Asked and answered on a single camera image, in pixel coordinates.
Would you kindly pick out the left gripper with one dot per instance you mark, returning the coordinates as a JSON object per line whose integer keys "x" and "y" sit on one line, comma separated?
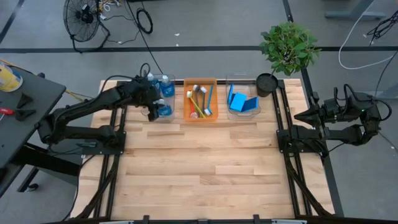
{"x": 149, "y": 95}

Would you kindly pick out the dark grey side table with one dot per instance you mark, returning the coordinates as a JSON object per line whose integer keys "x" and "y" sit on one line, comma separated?
{"x": 18, "y": 133}

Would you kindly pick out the orange translucent plastic bin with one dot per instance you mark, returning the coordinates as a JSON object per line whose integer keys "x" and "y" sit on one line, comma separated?
{"x": 186, "y": 102}

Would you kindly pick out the blue dish soap bottle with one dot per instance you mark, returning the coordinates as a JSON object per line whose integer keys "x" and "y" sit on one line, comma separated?
{"x": 165, "y": 109}
{"x": 168, "y": 88}
{"x": 152, "y": 80}

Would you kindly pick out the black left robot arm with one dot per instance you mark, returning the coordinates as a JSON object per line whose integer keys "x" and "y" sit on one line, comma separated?
{"x": 81, "y": 109}

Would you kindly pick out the black aluminium table frame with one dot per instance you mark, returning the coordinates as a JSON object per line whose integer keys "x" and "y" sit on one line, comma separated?
{"x": 220, "y": 82}

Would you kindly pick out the yellow-green dish brush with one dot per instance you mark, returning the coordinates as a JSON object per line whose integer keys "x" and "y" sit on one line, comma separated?
{"x": 197, "y": 107}

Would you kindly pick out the black plastic bracket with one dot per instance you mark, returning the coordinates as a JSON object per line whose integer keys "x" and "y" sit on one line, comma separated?
{"x": 23, "y": 114}
{"x": 24, "y": 99}

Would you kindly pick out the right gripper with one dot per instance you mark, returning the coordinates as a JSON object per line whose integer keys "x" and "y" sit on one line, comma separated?
{"x": 329, "y": 112}

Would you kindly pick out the red dish brush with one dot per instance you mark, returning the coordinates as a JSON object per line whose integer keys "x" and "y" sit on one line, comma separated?
{"x": 192, "y": 109}

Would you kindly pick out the grey desk foot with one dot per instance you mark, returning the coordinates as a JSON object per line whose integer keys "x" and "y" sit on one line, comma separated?
{"x": 354, "y": 14}

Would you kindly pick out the blue sponge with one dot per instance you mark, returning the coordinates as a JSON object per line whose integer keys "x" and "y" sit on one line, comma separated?
{"x": 238, "y": 101}
{"x": 251, "y": 104}
{"x": 230, "y": 94}

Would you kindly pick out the black floor fan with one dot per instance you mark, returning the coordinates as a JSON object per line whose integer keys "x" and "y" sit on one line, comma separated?
{"x": 82, "y": 20}

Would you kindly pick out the clear plastic bin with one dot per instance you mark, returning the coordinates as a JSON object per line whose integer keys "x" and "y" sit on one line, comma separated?
{"x": 172, "y": 102}
{"x": 248, "y": 90}

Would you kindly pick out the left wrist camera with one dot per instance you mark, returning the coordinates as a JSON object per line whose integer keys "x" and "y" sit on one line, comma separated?
{"x": 140, "y": 81}

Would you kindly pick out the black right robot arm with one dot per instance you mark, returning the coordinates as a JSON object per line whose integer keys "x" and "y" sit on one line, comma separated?
{"x": 348, "y": 133}

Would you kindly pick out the green potted tree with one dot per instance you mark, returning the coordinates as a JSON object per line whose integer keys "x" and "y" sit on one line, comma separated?
{"x": 289, "y": 46}

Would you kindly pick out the red screwdriver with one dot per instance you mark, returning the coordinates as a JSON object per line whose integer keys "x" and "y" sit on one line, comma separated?
{"x": 6, "y": 111}

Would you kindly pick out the blue dish brush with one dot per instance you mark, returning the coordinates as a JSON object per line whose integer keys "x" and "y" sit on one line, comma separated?
{"x": 210, "y": 96}

